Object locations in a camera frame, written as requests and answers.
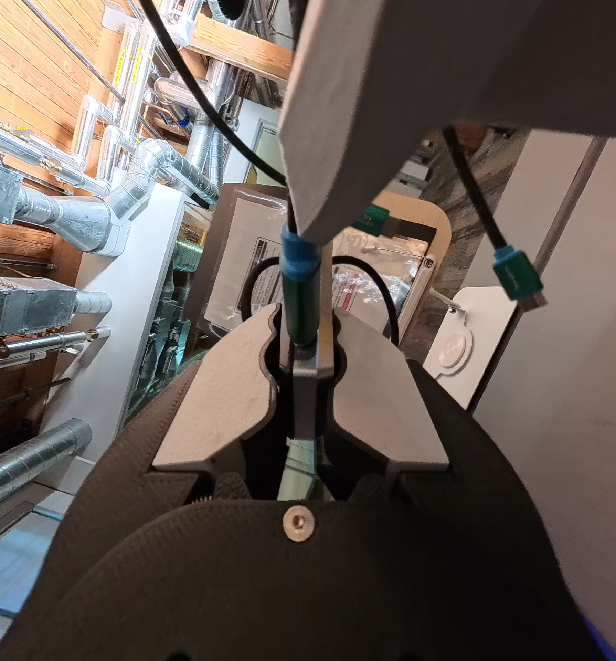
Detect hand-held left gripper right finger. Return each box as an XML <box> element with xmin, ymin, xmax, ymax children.
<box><xmin>326</xmin><ymin>310</ymin><xmax>451</xmax><ymax>501</ymax></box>

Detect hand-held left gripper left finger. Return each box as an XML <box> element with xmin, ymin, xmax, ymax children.
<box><xmin>152</xmin><ymin>304</ymin><xmax>288</xmax><ymax>501</ymax></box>

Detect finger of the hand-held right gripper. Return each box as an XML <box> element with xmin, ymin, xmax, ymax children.
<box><xmin>278</xmin><ymin>0</ymin><xmax>616</xmax><ymax>247</ymax></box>

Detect black braided HDMI cable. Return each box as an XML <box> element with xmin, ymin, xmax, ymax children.
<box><xmin>351</xmin><ymin>203</ymin><xmax>392</xmax><ymax>237</ymax></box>
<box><xmin>281</xmin><ymin>127</ymin><xmax>548</xmax><ymax>345</ymax></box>

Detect white plate with round disc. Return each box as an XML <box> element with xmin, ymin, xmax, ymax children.
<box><xmin>423</xmin><ymin>287</ymin><xmax>519</xmax><ymax>412</ymax></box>

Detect laminated instruction sheet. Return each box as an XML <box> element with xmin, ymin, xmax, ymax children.
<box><xmin>205</xmin><ymin>196</ymin><xmax>433</xmax><ymax>336</ymax></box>

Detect cluster of silver pipes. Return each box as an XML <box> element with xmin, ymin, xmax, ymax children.
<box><xmin>0</xmin><ymin>0</ymin><xmax>224</xmax><ymax>259</ymax></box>

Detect large glass window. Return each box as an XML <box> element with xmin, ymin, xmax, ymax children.
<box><xmin>0</xmin><ymin>509</ymin><xmax>63</xmax><ymax>620</ymax></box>

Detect thin black cable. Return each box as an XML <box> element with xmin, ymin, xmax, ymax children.
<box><xmin>135</xmin><ymin>0</ymin><xmax>291</xmax><ymax>188</ymax></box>
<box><xmin>246</xmin><ymin>256</ymin><xmax>400</xmax><ymax>346</ymax></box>

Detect silver spiral duct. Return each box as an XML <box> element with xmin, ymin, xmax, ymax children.
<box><xmin>0</xmin><ymin>417</ymin><xmax>93</xmax><ymax>514</ymax></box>

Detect silver rectangular duct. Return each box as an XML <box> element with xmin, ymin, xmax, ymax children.
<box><xmin>0</xmin><ymin>276</ymin><xmax>114</xmax><ymax>341</ymax></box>

